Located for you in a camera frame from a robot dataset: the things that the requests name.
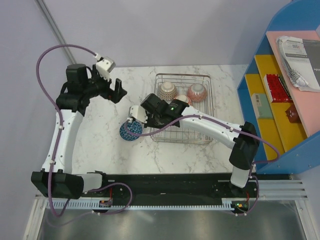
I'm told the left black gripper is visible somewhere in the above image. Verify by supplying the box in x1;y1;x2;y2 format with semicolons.
83;64;128;104

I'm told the blue triangle pattern bowl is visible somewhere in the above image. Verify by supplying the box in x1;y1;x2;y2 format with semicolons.
119;120;143;142

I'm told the brown square pattern bowl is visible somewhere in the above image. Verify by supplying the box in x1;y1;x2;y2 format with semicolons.
157;81;178;101

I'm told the orange floral bowl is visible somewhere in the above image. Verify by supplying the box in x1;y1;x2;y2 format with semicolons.
174;94;192;106

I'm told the metal wire dish rack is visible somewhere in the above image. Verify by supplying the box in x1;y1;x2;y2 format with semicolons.
144;73;216;144

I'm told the leaf pattern bowl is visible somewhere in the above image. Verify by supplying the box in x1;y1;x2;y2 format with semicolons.
187;83;208;102

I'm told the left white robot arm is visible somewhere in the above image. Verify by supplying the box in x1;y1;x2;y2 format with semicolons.
31;60;127;199

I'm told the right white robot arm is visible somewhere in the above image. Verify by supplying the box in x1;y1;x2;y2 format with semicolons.
138;93;260;197

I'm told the pale green box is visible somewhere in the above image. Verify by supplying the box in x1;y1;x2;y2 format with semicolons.
251;93;274;119

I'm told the aluminium corner profile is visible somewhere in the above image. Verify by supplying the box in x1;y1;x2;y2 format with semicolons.
34;0;77;65

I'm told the red patterned box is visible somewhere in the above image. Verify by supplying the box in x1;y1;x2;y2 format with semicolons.
263;74;293;103

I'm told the blue wooden shelf unit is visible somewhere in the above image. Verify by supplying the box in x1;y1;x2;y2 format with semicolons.
237;0;320;175

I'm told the brown small toy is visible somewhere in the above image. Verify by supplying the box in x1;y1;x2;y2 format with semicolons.
285;105;301;123

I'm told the spiral bound booklet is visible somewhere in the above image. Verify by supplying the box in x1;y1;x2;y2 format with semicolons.
276;36;320;93

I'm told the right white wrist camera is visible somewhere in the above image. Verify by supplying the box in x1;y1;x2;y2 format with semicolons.
127;105;148;124

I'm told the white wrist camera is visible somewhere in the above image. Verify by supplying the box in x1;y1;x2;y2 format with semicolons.
95;57;116;80
127;105;148;124

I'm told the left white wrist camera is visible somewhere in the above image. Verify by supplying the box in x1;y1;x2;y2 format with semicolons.
95;57;116;80

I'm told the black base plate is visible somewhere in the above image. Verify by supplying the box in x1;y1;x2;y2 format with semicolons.
86;173;258;205

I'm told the white cable duct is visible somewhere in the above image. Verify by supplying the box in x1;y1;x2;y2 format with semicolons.
52;198;250;211

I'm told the aluminium rail frame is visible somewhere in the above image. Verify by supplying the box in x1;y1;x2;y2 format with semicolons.
34;178;310;202

